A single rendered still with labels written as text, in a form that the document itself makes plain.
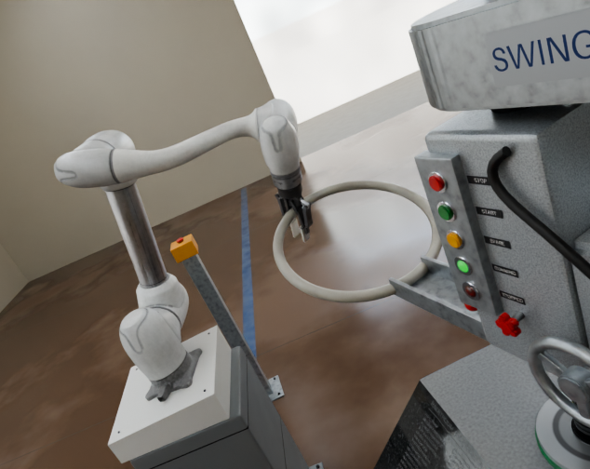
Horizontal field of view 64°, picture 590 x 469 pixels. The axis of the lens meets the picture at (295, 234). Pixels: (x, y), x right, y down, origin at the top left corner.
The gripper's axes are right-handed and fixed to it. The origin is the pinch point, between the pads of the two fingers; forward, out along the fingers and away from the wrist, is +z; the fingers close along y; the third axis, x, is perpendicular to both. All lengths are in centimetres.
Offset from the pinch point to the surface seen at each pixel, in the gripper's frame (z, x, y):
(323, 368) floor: 146, 19, -31
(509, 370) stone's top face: 8, -7, 73
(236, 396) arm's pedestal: 39, -47, 1
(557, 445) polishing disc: -6, -26, 88
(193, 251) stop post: 54, -1, -84
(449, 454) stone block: 12, -33, 70
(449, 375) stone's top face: 13, -14, 61
